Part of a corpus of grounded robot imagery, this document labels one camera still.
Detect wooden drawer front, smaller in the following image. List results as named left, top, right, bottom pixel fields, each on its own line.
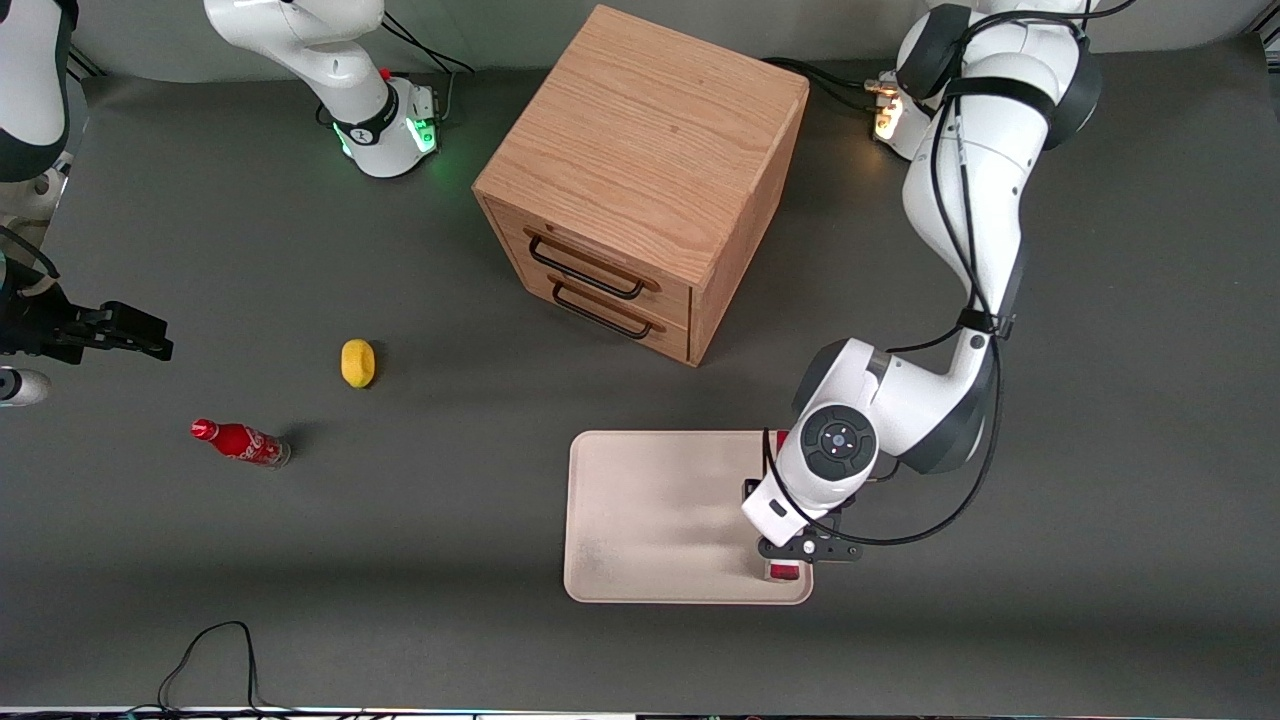
left=518, top=268, right=692, bottom=364

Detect wooden two-drawer cabinet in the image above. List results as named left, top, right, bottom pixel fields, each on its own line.
left=472, top=4, right=811, bottom=368

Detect black wire drawer handle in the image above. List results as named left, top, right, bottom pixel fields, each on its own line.
left=551, top=280, right=655, bottom=341
left=527, top=233, right=647, bottom=301

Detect red cookie box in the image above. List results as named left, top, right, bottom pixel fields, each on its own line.
left=765, top=428, right=803, bottom=585

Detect black right base cables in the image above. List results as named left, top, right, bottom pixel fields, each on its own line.
left=316, top=10, right=477, bottom=129

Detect red cola bottle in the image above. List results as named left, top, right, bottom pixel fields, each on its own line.
left=190, top=418, right=293, bottom=469

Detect black base cables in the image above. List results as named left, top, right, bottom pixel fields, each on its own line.
left=316, top=10, right=477, bottom=129
left=762, top=56, right=901, bottom=113

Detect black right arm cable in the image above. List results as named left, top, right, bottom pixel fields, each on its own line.
left=0, top=226, right=61, bottom=283

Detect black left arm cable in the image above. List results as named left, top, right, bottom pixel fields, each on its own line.
left=762, top=0, right=1138, bottom=549

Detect black left base cables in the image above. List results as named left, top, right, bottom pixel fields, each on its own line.
left=762, top=56, right=901, bottom=113

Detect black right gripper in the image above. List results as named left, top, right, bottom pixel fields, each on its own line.
left=0, top=285, right=175, bottom=366

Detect black looped table cable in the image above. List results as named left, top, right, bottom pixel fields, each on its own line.
left=125, top=620, right=301, bottom=717

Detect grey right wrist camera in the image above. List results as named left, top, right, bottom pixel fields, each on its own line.
left=0, top=367, right=52, bottom=408

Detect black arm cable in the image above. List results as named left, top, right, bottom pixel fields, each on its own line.
left=762, top=0, right=1138, bottom=549
left=0, top=226, right=61, bottom=283

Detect wooden drawer front, larger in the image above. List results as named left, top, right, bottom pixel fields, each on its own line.
left=484, top=195, right=694, bottom=327

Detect beige plastic tray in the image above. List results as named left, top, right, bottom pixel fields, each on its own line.
left=563, top=430, right=815, bottom=606

